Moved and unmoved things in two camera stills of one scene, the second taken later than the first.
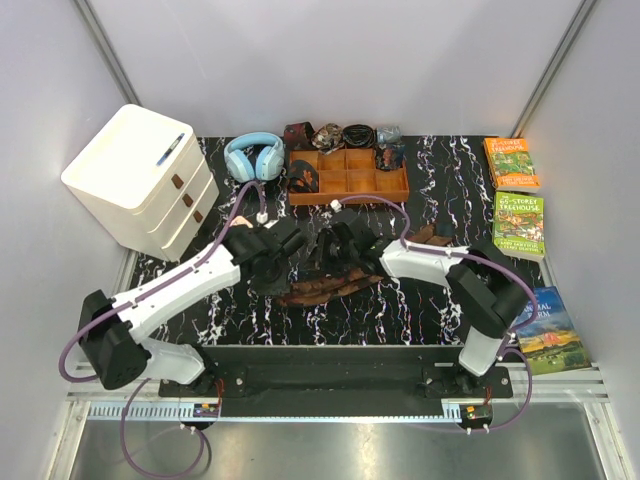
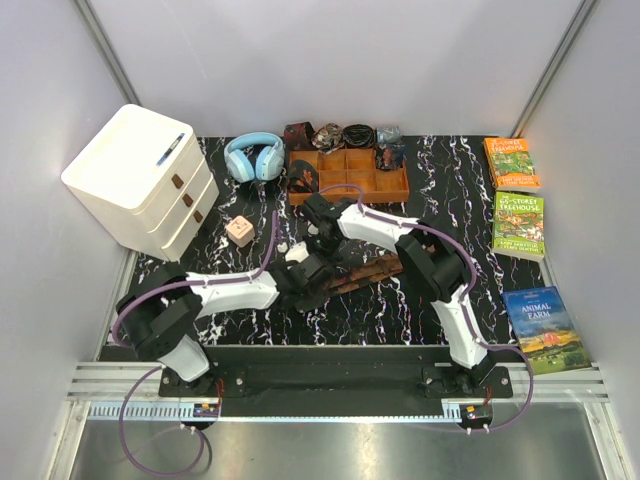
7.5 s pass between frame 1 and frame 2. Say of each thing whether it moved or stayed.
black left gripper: moved
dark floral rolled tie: stayed
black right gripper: moved
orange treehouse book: stayed
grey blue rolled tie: stayed
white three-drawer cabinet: stayed
